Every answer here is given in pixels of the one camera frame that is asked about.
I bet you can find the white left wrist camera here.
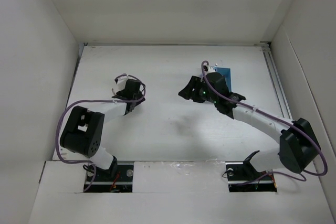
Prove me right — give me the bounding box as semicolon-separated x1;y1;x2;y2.
114;73;129;91

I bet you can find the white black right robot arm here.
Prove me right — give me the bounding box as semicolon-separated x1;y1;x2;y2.
178;72;322;179

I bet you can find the light blue storage bin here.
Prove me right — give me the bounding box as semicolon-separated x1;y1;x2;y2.
216;67;232;92

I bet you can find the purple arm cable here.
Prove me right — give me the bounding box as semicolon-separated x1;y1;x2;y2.
201;60;328;187
54;73;146;192

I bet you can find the aluminium rail right edge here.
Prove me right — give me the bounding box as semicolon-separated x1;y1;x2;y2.
260;42;292;119

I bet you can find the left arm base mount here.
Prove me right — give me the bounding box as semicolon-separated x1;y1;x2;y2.
83;162;134;193

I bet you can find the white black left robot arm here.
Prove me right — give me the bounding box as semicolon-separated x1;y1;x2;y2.
57;79;145;180

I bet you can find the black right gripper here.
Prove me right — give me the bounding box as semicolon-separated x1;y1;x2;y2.
178;75;218;104

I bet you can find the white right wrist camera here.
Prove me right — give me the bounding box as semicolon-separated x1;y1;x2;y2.
203;64;216;74

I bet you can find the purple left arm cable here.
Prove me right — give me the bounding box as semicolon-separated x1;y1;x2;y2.
54;73;146;192

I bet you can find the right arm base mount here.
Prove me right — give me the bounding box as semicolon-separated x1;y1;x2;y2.
222;151;277;193

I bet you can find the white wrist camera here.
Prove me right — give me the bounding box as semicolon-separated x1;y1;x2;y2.
114;73;129;91
203;64;216;74

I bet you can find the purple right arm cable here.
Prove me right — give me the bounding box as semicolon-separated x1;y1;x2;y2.
201;60;328;187

